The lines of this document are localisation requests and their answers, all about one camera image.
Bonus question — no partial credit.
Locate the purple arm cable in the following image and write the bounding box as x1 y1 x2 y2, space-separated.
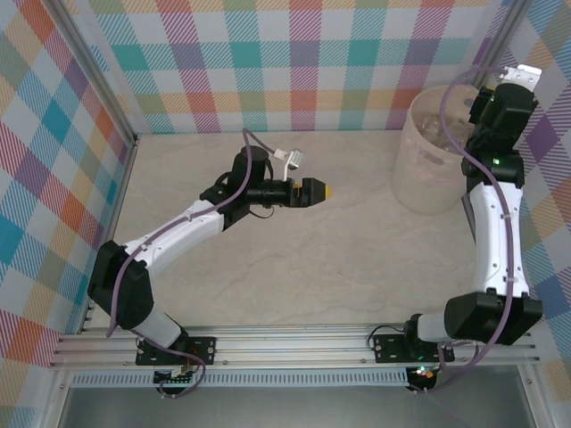
106 128 280 398
417 65 518 396

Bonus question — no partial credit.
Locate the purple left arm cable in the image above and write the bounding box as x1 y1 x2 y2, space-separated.
106 128 280 398

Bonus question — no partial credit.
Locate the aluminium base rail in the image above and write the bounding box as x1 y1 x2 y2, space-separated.
48 324 542 370

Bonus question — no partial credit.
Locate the aluminium frame post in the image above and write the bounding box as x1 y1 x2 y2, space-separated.
52 0 138 148
476 0 534 86

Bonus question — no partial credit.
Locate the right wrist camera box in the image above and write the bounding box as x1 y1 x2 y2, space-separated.
502 64 543 90

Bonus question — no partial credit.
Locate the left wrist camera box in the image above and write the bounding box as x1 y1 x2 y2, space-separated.
276 149 308 170

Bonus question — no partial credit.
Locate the slotted cable duct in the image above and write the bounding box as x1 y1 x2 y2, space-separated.
70 371 410 388

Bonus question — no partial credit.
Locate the beige plastic bin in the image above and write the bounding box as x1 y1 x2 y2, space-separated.
391 86 481 216

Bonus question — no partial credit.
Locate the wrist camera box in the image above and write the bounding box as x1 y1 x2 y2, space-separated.
276 149 308 170
502 64 543 90

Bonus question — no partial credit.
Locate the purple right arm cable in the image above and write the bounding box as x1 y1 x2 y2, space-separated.
417 65 518 396

